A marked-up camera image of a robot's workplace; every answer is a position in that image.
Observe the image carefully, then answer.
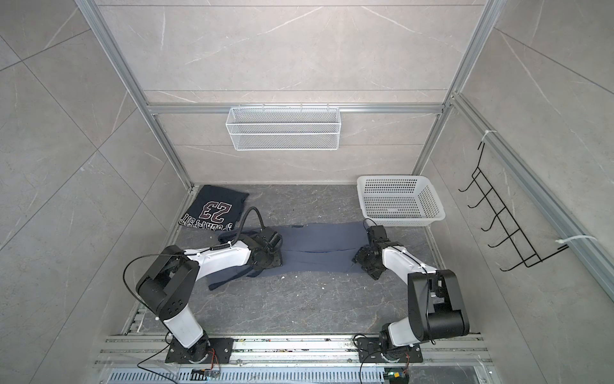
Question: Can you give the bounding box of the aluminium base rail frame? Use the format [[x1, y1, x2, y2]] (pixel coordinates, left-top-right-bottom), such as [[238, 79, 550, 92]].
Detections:
[[91, 334, 501, 383]]

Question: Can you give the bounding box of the white zip tie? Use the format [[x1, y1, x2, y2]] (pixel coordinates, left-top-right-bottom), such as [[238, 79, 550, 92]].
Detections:
[[555, 235, 598, 244]]

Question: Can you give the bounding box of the navy tank top red trim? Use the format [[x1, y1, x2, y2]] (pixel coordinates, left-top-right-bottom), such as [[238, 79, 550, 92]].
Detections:
[[178, 185, 249, 231]]

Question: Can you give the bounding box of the black wire hook rack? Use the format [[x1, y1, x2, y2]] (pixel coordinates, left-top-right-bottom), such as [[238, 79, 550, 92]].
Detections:
[[458, 142, 569, 272]]

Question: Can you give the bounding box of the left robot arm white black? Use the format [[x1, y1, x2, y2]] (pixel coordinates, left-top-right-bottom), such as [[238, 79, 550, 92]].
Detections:
[[136, 228, 283, 363]]

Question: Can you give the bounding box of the white wire mesh wall basket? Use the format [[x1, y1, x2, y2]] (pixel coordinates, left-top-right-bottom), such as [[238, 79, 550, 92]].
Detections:
[[225, 107, 342, 151]]

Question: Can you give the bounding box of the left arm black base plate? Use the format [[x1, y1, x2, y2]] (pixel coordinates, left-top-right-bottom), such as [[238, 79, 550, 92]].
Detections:
[[165, 337, 234, 364]]

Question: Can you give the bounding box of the white plastic laundry basket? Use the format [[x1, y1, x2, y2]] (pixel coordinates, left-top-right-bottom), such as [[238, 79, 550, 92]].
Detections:
[[357, 175, 446, 227]]

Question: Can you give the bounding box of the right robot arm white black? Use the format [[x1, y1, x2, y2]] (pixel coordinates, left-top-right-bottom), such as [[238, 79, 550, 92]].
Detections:
[[353, 243, 470, 358]]

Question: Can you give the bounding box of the grey-blue printed tank top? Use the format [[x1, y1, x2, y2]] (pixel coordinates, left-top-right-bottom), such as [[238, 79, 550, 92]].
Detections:
[[206, 222, 369, 291]]

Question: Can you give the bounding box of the left black corrugated cable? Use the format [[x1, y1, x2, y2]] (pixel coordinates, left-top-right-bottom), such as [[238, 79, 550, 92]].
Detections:
[[232, 205, 267, 246]]

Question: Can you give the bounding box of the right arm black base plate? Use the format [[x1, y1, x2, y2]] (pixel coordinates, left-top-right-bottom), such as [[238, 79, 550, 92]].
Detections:
[[353, 334, 424, 364]]

